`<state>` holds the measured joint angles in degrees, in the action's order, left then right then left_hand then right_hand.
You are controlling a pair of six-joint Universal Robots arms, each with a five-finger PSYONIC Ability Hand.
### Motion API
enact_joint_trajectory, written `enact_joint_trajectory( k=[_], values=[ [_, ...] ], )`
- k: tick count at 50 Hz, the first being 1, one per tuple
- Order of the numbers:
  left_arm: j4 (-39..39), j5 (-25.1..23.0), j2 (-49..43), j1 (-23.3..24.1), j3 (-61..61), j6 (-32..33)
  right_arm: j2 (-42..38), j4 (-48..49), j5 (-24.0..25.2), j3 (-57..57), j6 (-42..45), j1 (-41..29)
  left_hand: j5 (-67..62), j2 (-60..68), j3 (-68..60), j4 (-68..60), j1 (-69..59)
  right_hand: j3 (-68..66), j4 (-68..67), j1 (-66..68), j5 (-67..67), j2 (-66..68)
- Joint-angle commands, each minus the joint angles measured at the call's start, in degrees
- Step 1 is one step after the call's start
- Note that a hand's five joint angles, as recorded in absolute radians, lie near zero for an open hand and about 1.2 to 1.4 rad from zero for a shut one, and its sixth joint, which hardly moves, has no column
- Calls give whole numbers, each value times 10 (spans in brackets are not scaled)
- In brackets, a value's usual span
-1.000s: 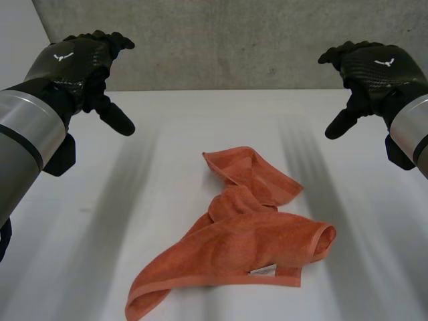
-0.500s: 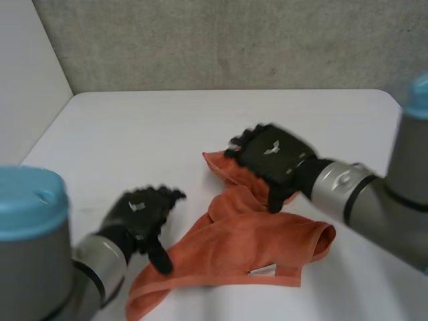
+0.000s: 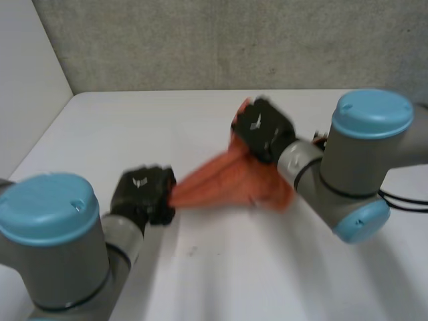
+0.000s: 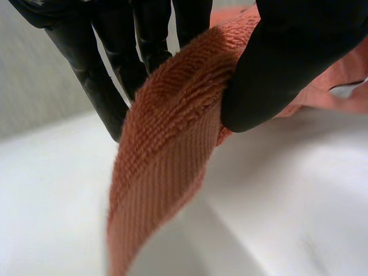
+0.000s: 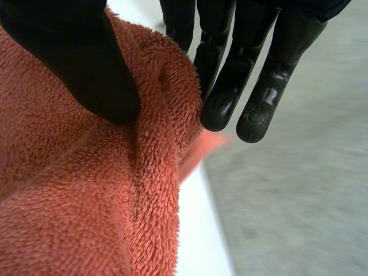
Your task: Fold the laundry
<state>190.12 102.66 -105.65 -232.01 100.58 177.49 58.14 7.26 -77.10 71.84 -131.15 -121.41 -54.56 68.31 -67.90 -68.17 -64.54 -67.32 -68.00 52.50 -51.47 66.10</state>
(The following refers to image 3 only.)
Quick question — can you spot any black cable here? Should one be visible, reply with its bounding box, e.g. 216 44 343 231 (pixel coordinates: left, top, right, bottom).
378 189 428 211

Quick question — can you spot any coral towel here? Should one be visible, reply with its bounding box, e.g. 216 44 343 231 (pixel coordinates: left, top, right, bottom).
168 97 297 213

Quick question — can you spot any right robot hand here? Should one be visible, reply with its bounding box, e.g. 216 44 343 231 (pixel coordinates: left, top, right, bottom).
230 97 298 165

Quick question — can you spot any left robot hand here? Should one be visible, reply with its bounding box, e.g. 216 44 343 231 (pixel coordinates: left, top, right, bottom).
109 165 178 226

